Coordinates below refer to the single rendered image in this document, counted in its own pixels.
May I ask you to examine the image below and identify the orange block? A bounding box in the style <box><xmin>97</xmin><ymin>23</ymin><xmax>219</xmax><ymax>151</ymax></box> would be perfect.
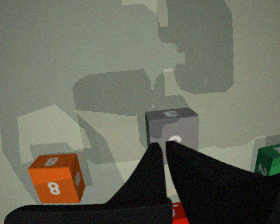
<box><xmin>28</xmin><ymin>153</ymin><xmax>85</xmax><ymax>204</ymax></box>

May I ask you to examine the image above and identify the green block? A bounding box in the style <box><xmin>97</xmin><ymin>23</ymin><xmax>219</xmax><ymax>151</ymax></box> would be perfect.
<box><xmin>253</xmin><ymin>144</ymin><xmax>280</xmax><ymax>176</ymax></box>

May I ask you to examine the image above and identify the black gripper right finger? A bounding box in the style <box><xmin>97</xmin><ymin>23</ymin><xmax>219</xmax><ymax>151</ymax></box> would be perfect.
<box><xmin>165</xmin><ymin>141</ymin><xmax>280</xmax><ymax>224</ymax></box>

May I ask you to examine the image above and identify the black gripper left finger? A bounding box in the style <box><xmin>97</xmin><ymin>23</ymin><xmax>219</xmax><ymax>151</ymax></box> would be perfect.
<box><xmin>4</xmin><ymin>143</ymin><xmax>173</xmax><ymax>224</ymax></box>

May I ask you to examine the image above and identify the red block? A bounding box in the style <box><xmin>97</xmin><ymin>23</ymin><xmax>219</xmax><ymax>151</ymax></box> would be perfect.
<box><xmin>172</xmin><ymin>201</ymin><xmax>189</xmax><ymax>224</ymax></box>

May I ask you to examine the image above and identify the grey block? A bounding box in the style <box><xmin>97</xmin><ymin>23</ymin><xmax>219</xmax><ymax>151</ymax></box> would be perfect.
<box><xmin>145</xmin><ymin>107</ymin><xmax>200</xmax><ymax>165</ymax></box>

